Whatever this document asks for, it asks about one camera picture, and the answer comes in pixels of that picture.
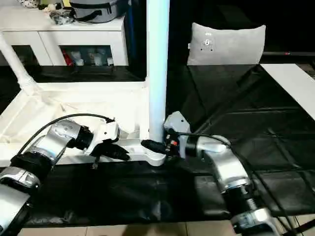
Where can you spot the white plastic table top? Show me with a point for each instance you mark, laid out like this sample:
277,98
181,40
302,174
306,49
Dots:
73,88

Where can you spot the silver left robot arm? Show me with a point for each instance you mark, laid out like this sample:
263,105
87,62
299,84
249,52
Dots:
44,145

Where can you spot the black table mat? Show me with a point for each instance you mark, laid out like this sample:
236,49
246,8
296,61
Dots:
221,98

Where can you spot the white cup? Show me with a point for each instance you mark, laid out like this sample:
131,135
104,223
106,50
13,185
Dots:
79,61
99,58
110,61

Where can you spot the grey cushion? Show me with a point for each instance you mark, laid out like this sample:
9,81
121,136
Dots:
226,46

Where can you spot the white cabinet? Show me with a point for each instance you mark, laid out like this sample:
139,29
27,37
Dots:
73,34

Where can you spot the white low table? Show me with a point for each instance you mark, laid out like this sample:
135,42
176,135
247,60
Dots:
290,78

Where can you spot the grey bag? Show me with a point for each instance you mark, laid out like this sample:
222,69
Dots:
98,11

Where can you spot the thin black bar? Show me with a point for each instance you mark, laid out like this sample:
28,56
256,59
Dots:
290,53

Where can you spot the black sofa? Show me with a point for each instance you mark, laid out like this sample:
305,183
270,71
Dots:
246,12

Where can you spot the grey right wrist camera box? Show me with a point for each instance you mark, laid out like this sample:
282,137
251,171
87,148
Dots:
177,121

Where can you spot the black metal table frame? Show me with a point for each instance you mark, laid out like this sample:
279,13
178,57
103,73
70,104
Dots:
300,227

